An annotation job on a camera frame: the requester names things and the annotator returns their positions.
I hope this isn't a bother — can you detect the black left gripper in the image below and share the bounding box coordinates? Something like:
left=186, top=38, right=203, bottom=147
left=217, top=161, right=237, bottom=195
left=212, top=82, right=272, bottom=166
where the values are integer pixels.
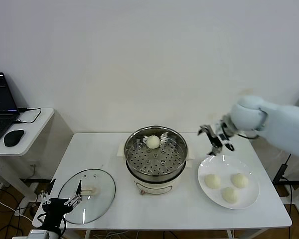
left=39, top=178, right=83, bottom=229

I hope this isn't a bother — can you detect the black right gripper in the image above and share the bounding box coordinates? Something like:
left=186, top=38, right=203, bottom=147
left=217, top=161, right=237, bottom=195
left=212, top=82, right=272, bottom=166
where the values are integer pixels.
left=198, top=120, right=236, bottom=156

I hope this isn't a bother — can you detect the glass lid with cream handle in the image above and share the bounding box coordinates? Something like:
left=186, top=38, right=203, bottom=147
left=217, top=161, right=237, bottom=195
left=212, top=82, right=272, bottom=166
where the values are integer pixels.
left=57, top=169, right=116, bottom=224

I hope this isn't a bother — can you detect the white steamed baozi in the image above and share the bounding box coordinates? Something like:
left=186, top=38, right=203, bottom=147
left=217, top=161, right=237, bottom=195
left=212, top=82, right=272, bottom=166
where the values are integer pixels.
left=230, top=173, right=249, bottom=189
left=221, top=187, right=240, bottom=203
left=204, top=173, right=222, bottom=189
left=146, top=135, right=161, bottom=150

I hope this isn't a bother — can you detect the perforated steel steamer basket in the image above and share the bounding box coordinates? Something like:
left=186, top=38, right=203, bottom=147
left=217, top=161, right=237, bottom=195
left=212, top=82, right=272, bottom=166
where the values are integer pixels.
left=117, top=126, right=196, bottom=176

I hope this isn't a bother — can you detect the white round plate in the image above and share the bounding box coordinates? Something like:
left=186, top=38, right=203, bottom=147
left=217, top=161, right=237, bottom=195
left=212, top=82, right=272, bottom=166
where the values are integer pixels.
left=197, top=154, right=261, bottom=210

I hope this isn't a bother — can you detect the white rectangular table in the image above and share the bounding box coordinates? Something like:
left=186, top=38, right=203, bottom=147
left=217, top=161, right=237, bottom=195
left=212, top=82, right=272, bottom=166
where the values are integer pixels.
left=32, top=132, right=293, bottom=239

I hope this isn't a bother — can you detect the white side table with mouse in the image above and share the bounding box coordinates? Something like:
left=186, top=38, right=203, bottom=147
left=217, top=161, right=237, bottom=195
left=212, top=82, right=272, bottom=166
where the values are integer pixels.
left=0, top=107, right=55, bottom=200

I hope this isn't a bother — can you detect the black computer mouse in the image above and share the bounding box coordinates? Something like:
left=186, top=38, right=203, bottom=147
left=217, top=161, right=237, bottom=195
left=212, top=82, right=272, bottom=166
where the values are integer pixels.
left=3, top=129, right=25, bottom=147

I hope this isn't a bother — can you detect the cream electric pot base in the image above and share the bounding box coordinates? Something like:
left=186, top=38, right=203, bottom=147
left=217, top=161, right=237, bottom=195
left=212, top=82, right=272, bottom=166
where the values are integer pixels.
left=126, top=159, right=193, bottom=197

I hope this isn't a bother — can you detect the black laptop with terminal window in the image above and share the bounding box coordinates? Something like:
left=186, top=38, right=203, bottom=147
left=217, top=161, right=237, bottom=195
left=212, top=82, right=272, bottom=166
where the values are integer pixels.
left=0, top=72, right=20, bottom=149

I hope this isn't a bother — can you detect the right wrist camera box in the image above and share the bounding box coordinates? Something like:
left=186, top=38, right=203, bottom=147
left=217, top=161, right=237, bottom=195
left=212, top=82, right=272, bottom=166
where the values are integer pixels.
left=219, top=134, right=235, bottom=152

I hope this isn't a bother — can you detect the thick white floor cable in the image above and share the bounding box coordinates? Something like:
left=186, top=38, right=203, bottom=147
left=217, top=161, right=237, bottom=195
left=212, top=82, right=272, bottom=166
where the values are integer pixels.
left=0, top=193, right=34, bottom=222

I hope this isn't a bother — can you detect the thin white floor cable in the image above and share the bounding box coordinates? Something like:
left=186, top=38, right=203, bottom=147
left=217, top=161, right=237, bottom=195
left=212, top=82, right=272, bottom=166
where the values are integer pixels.
left=91, top=230, right=130, bottom=239

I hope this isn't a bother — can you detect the black cable with adapter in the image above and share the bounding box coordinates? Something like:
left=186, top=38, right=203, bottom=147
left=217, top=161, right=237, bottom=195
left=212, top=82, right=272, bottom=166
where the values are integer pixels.
left=273, top=153, right=294, bottom=220

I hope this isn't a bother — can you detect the black laptop charger cable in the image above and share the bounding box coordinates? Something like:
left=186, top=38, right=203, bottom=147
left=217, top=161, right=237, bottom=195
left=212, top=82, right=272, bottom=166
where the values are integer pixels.
left=13, top=107, right=42, bottom=124

